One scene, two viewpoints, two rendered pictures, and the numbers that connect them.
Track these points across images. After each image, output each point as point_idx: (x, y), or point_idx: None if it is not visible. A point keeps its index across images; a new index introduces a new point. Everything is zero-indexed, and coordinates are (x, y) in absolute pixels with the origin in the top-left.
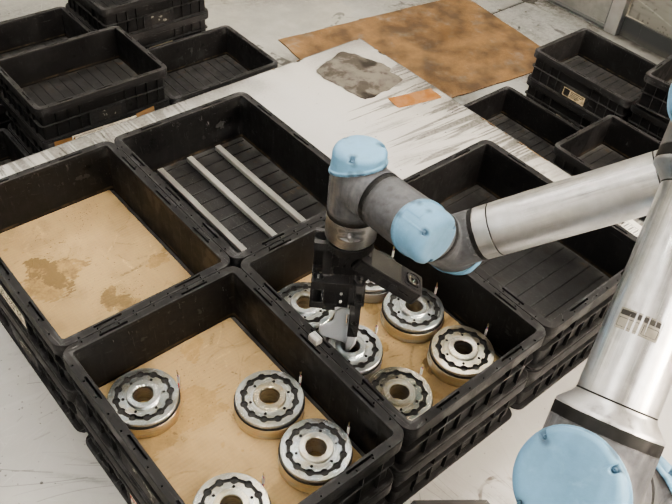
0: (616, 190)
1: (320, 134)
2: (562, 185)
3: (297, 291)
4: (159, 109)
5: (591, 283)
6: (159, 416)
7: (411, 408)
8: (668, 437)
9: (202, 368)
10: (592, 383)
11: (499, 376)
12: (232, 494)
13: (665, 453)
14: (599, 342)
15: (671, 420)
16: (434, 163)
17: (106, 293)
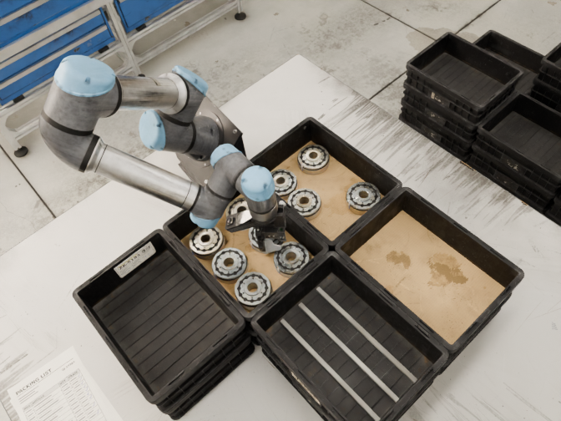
0: (127, 153)
1: None
2: (149, 169)
3: (295, 264)
4: None
5: (113, 310)
6: (352, 186)
7: (236, 204)
8: (103, 261)
9: (341, 224)
10: (174, 85)
11: None
12: (313, 159)
13: (108, 252)
14: (167, 90)
15: (96, 271)
16: None
17: (408, 263)
